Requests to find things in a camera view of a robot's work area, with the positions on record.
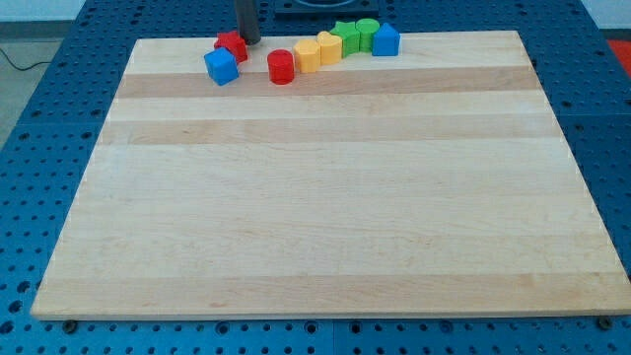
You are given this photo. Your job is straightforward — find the red star block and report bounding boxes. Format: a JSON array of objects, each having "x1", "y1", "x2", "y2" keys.
[{"x1": 214, "y1": 31, "x2": 248, "y2": 64}]

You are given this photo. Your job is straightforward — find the black cable on floor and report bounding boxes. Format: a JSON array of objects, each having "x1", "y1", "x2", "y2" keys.
[{"x1": 0, "y1": 47, "x2": 53, "y2": 72}]

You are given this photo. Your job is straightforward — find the blue cube block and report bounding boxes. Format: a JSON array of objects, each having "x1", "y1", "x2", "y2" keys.
[{"x1": 203, "y1": 47, "x2": 240, "y2": 86}]

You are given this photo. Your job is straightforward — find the red cylinder block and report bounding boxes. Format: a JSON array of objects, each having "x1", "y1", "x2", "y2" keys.
[{"x1": 267, "y1": 49, "x2": 295, "y2": 85}]

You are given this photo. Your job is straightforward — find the green star block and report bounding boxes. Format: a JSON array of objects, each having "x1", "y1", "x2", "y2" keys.
[{"x1": 330, "y1": 21, "x2": 360, "y2": 58}]

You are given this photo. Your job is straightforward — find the yellow pentagon block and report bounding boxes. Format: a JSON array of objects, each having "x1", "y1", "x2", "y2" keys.
[{"x1": 293, "y1": 38, "x2": 320, "y2": 73}]

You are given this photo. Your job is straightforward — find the yellow heart block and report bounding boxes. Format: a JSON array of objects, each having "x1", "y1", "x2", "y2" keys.
[{"x1": 316, "y1": 32, "x2": 343, "y2": 65}]

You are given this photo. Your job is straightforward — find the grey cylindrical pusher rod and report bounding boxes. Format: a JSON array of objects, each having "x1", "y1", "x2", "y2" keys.
[{"x1": 234, "y1": 0, "x2": 261, "y2": 45}]

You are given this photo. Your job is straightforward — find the light wooden board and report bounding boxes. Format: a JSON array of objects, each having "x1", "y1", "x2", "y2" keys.
[{"x1": 32, "y1": 31, "x2": 630, "y2": 320}]

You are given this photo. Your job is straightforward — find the green cylinder block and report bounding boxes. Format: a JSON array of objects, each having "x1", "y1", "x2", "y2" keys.
[{"x1": 355, "y1": 18, "x2": 381, "y2": 52}]

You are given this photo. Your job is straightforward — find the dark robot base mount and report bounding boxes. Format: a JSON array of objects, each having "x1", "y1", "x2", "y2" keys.
[{"x1": 274, "y1": 0, "x2": 380, "y2": 19}]

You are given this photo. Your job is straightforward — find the blue triangle block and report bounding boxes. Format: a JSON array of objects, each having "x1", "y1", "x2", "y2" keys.
[{"x1": 372, "y1": 23, "x2": 400, "y2": 56}]

